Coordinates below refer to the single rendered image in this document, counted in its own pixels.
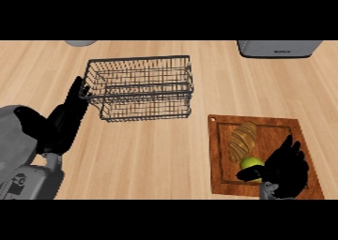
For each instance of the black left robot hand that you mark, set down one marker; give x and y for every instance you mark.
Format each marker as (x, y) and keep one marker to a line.
(61, 125)

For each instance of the green pear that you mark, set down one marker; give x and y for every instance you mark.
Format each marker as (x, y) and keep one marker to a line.
(250, 163)

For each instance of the brown croissant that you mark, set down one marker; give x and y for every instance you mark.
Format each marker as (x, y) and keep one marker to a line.
(242, 140)

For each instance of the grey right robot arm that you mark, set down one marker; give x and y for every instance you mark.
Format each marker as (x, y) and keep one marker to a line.
(267, 191)

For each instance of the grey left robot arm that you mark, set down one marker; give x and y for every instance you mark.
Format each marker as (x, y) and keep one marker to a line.
(12, 156)

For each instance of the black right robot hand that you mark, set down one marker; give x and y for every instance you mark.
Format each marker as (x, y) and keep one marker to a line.
(287, 170)

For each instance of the grey round object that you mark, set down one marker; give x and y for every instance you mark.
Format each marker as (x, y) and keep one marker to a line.
(80, 42)

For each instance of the brown wooden cutting board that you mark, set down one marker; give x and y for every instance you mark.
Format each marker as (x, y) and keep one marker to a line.
(222, 150)

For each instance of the grey appliance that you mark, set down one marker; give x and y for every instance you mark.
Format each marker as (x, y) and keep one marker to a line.
(278, 48)

